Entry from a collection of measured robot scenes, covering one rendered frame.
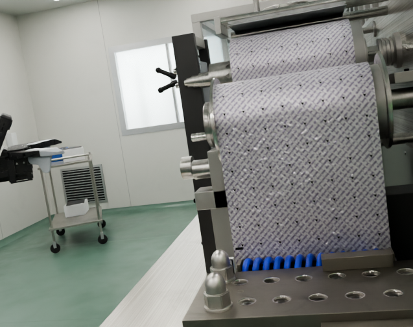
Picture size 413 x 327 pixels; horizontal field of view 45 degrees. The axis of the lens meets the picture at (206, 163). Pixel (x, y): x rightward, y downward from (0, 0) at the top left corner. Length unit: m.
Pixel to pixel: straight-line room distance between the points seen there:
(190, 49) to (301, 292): 0.63
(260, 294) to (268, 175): 0.19
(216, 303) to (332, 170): 0.27
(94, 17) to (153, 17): 0.80
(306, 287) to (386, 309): 0.12
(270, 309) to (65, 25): 6.63
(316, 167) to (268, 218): 0.11
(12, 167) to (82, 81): 5.71
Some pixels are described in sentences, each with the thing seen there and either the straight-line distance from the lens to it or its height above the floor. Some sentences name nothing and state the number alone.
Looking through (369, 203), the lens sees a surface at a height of 1.11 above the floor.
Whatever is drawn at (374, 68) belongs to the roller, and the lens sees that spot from 0.80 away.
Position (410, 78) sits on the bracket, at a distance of 0.81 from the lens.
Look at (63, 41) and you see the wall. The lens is 7.11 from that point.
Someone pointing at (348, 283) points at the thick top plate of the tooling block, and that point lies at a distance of 0.69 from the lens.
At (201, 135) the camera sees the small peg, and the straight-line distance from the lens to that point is 0.82.
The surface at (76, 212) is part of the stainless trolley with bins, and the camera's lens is 5.78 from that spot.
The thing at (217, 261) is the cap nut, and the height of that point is 1.06.
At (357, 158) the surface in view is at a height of 1.17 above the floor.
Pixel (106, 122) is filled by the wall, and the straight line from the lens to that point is 6.86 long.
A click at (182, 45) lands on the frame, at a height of 1.42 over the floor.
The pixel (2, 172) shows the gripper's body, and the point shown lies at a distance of 1.32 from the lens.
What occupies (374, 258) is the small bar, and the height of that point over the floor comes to 1.04.
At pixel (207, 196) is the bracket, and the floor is 1.13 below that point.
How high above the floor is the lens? 1.29
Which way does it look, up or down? 7 degrees down
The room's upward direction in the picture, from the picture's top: 8 degrees counter-clockwise
